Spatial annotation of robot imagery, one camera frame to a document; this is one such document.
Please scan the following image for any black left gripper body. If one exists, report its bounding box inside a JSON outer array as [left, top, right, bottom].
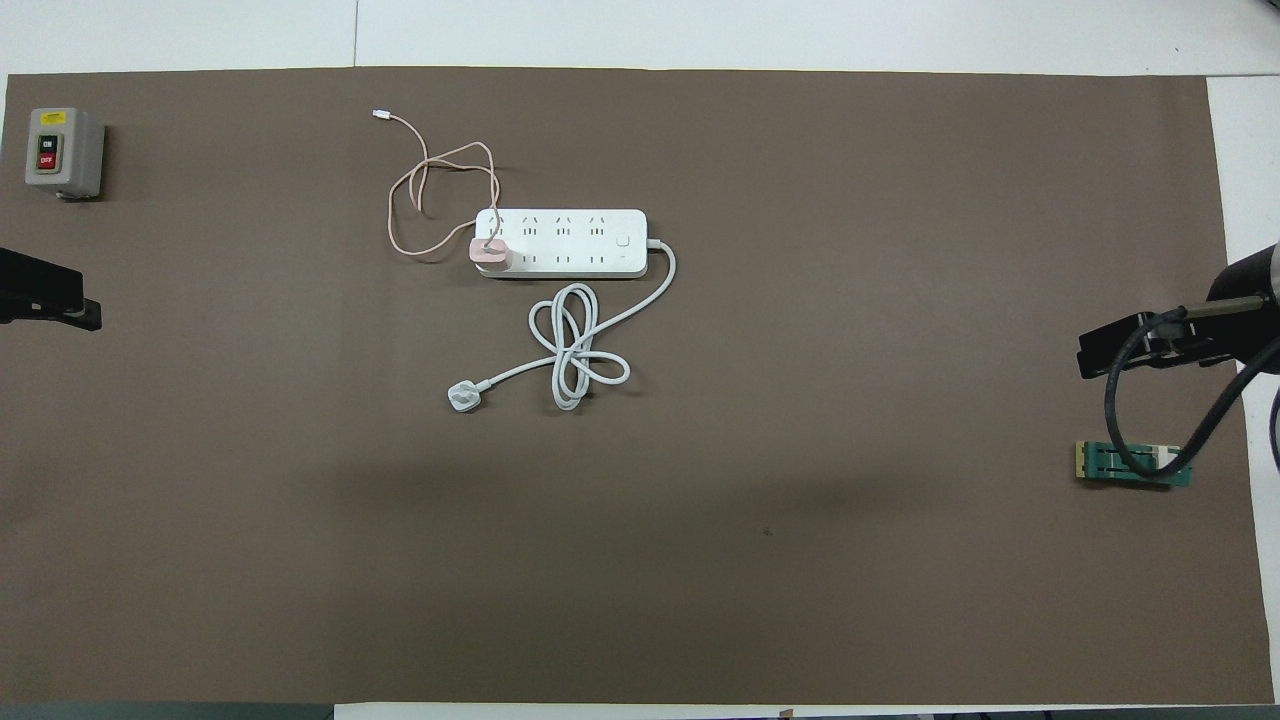
[[0, 247, 83, 323]]

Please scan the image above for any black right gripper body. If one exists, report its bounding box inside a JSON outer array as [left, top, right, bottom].
[[1110, 310, 1241, 377]]

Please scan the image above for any pink charging cable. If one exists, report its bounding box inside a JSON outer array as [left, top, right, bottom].
[[372, 109, 501, 263]]

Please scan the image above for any white power strip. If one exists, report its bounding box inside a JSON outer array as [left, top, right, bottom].
[[474, 208, 649, 279]]

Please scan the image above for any green circuit board fixture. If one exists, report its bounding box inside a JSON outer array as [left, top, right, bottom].
[[1075, 441, 1194, 489]]

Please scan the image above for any brown table mat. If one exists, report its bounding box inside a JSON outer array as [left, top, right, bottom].
[[0, 67, 1276, 706]]

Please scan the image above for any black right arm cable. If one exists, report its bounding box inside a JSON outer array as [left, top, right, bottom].
[[1103, 297, 1280, 488]]

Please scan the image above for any grey on-off switch box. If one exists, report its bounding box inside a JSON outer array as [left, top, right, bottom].
[[25, 107, 106, 201]]

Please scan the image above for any white power cord with plug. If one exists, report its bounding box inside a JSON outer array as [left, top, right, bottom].
[[446, 238, 678, 413]]

